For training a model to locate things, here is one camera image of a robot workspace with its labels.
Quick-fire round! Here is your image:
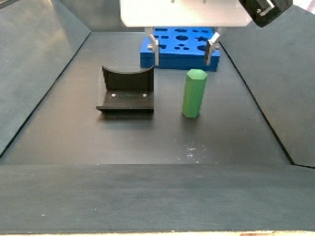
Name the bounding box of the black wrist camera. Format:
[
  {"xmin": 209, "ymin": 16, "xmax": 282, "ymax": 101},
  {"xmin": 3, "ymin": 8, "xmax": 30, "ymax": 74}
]
[{"xmin": 238, "ymin": 0, "xmax": 292, "ymax": 28}]

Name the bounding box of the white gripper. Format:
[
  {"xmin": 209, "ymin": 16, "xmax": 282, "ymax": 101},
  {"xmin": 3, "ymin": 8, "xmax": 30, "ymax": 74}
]
[{"xmin": 118, "ymin": 0, "xmax": 250, "ymax": 65}]

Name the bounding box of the blue shape sorting board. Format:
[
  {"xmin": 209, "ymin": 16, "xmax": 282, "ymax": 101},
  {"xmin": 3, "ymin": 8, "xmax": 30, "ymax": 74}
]
[{"xmin": 153, "ymin": 27, "xmax": 220, "ymax": 72}]

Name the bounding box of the green hexagonal prism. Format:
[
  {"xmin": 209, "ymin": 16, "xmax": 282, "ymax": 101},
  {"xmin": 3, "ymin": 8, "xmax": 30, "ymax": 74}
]
[{"xmin": 181, "ymin": 69, "xmax": 208, "ymax": 118}]

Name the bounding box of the black curved holder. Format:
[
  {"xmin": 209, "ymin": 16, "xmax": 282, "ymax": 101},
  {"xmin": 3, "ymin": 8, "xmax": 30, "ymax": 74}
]
[{"xmin": 96, "ymin": 67, "xmax": 153, "ymax": 112}]

